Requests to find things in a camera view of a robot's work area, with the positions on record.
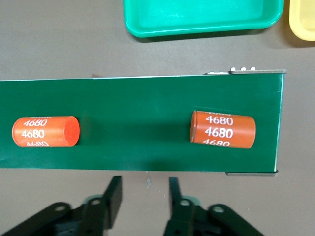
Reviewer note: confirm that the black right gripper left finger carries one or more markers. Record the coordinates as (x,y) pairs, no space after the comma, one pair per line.
(115,194)

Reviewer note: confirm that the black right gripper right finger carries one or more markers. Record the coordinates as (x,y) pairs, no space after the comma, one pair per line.
(175,194)

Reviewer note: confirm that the orange 4680 cylinder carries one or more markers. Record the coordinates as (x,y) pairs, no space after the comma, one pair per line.
(44,131)
(221,130)

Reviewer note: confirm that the green conveyor belt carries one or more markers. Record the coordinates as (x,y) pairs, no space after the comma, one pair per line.
(147,123)

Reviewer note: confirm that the green plastic tray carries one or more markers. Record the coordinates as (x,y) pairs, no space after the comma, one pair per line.
(197,14)

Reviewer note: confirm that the yellow plastic tray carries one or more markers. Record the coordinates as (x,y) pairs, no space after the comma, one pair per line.
(305,19)

